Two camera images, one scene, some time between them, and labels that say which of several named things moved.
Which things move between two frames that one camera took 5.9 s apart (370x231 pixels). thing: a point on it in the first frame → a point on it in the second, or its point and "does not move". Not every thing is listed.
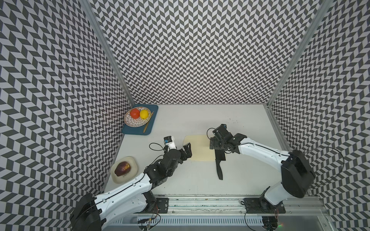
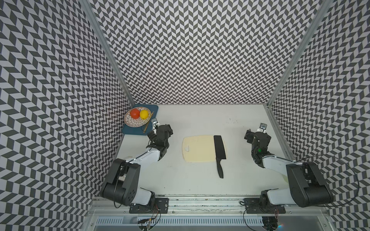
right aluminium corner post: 325,6 does not move
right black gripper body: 218,145 → 249,134
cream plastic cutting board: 200,149 does not move
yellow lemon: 144,114 does not move
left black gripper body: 170,173 → 151,136
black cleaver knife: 219,156 does not move
